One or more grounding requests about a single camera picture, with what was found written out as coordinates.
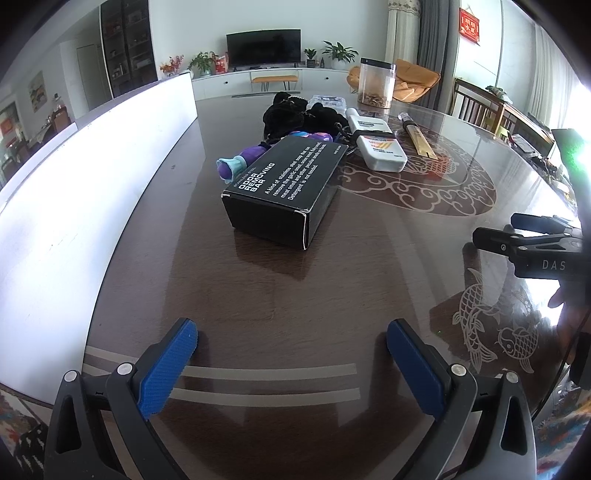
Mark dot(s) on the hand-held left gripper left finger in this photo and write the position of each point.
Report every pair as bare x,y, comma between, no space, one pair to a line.
168,369

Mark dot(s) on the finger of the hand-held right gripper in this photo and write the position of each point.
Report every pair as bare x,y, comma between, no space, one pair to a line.
498,242
531,221

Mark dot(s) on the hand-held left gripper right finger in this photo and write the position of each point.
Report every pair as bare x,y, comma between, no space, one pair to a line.
415,369

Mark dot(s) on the white bottle with orange label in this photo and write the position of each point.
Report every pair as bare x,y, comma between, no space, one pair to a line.
383,152

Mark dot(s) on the large white storage box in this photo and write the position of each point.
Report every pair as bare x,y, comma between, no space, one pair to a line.
69,230

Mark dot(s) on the black printed cardboard box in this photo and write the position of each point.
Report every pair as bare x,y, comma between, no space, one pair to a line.
286,184

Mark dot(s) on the purple toy bottle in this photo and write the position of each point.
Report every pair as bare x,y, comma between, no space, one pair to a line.
249,157

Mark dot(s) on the black velvet cloth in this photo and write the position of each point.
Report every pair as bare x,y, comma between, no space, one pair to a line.
281,117

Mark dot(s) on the person's right hand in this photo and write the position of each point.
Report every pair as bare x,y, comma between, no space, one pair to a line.
572,314

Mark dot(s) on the wooden chair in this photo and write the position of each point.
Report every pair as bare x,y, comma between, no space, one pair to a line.
475,106

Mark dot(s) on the small clear bottle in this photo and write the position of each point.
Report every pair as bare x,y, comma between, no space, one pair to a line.
405,119

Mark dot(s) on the patterned rug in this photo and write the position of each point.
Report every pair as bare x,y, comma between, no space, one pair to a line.
18,429

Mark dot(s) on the orange lounge chair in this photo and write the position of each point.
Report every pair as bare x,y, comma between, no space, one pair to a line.
415,76

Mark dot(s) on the clear plastic jar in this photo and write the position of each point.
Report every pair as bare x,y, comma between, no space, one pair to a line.
377,83

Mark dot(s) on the grey curtain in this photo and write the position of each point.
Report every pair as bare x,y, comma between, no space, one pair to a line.
434,46

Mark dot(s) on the black fabric bundle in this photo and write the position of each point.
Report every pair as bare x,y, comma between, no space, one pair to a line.
325,120

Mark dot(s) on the white curtain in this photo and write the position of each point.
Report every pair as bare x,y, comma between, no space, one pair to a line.
404,27

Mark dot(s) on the large leafy potted plant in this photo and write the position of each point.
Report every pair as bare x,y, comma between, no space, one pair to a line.
339,53

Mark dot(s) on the small green potted plant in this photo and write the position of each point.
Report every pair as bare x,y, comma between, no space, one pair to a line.
310,57

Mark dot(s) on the cluttered wooden side table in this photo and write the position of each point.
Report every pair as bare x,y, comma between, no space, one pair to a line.
59,117

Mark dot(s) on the orange bench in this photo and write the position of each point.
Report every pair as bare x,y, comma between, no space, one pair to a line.
274,79

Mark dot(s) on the white television cabinet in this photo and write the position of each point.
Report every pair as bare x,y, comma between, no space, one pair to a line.
221,85

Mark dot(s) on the white door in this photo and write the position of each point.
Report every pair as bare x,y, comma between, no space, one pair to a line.
88,81

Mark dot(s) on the red flower arrangement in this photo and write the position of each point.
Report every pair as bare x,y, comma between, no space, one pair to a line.
171,67

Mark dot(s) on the black television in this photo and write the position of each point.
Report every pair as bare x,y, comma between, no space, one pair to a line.
263,48

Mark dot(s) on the red packet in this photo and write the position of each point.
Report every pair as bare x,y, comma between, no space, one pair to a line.
220,63

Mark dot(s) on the dark glass bookshelf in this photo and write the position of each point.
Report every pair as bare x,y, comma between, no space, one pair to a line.
127,46

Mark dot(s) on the red wall hanging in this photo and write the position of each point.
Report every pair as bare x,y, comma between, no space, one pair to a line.
470,25

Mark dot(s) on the framed wall picture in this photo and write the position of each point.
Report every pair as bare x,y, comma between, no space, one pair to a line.
37,91

